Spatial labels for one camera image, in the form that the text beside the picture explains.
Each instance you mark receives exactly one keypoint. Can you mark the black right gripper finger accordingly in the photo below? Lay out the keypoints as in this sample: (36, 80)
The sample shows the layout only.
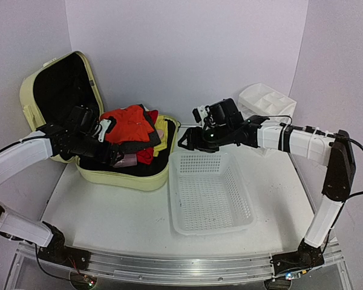
(203, 149)
(191, 139)

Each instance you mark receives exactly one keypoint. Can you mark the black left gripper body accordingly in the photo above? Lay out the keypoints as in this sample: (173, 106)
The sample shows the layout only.
(82, 147)

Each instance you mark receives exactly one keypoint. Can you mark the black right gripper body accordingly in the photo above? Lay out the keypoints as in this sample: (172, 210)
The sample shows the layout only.
(196, 138)

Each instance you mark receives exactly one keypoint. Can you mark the black garment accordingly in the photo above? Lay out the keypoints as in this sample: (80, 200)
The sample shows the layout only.
(135, 146)

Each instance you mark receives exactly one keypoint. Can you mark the orange garment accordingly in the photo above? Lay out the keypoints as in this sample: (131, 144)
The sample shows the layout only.
(131, 125)

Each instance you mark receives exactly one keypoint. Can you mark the white perforated plastic basket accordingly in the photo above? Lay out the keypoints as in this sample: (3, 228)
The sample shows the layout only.
(208, 194)

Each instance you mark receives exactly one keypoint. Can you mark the pale green hard-shell suitcase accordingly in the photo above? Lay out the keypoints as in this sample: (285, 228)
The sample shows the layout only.
(51, 93)

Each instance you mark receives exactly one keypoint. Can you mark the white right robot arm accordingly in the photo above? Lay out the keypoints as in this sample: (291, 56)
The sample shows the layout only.
(333, 152)

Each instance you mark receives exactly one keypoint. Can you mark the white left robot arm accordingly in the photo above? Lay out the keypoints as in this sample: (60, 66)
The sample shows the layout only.
(28, 175)

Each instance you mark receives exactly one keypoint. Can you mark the clear pink plastic bottle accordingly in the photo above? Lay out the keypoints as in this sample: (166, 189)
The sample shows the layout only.
(127, 161)

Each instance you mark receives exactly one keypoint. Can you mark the red folded garment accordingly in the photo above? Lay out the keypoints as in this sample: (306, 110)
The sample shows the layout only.
(146, 156)

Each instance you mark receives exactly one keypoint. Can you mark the pink round container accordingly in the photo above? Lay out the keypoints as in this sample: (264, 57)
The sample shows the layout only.
(160, 133)

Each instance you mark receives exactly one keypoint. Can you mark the white plastic drawer organizer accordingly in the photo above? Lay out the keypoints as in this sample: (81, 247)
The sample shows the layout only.
(260, 99)

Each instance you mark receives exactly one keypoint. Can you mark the yellow folded garment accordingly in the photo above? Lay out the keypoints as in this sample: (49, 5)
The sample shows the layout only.
(161, 126)

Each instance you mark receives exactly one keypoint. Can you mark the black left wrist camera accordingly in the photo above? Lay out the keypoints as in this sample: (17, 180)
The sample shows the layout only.
(81, 119)

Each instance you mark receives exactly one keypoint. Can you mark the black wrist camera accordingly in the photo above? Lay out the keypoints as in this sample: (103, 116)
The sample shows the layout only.
(224, 112)
(81, 119)

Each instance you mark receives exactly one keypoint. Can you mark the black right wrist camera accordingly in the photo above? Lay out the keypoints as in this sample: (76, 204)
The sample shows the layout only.
(224, 112)

